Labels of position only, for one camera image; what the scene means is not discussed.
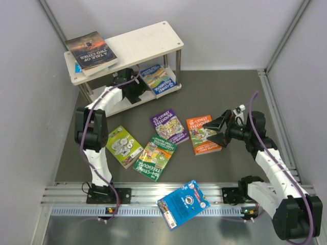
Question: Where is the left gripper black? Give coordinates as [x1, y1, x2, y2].
[126, 73, 150, 104]

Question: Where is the blue back-cover book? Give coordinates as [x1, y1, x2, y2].
[156, 180, 210, 231]

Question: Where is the aluminium mounting rail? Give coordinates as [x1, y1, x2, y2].
[41, 183, 256, 217]

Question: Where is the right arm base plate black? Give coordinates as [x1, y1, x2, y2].
[222, 187, 256, 206]

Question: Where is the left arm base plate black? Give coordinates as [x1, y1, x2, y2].
[86, 187, 131, 204]

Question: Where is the dark tale of two cities book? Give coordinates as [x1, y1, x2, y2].
[64, 31, 119, 77]

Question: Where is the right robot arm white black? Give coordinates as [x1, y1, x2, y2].
[203, 108, 323, 241]

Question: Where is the purple 52-storey treehouse book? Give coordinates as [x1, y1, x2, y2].
[150, 109, 189, 144]

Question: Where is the orange 78-storey treehouse book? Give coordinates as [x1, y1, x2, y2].
[186, 115, 222, 156]

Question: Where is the lime green book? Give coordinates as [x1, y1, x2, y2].
[106, 126, 144, 169]

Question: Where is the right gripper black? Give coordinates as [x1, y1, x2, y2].
[203, 109, 252, 147]

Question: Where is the green 104-storey treehouse book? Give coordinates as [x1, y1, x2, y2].
[133, 135, 177, 182]

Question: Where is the white two-tier shelf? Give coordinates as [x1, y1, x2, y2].
[64, 21, 184, 117]

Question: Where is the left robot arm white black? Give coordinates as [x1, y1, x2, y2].
[74, 68, 141, 203]

